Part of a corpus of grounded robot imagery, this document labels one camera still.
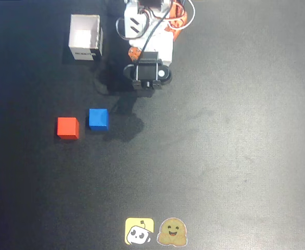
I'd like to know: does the blue cube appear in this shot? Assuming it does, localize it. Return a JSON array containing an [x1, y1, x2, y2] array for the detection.
[[88, 108, 109, 131]]

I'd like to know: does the white cardboard box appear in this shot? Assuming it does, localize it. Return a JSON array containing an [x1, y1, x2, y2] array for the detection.
[[68, 14, 104, 62]]

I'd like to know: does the red cube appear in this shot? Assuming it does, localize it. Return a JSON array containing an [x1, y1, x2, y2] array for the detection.
[[56, 117, 80, 141]]

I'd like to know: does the black mat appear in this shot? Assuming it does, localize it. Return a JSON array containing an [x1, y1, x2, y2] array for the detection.
[[0, 0, 305, 250]]

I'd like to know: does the yellow robot sticker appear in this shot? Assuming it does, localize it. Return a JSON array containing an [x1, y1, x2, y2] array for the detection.
[[124, 217, 155, 245]]

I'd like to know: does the hugging face emoji sticker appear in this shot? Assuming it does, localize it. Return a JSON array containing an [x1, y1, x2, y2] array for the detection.
[[156, 217, 188, 246]]

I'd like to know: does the black cable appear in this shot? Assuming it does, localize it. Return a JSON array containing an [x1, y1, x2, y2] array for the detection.
[[135, 0, 187, 63]]

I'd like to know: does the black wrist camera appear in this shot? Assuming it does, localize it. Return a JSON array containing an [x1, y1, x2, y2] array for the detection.
[[123, 52, 173, 97]]

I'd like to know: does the white cable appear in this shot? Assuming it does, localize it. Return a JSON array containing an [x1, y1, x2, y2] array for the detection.
[[168, 0, 196, 31]]

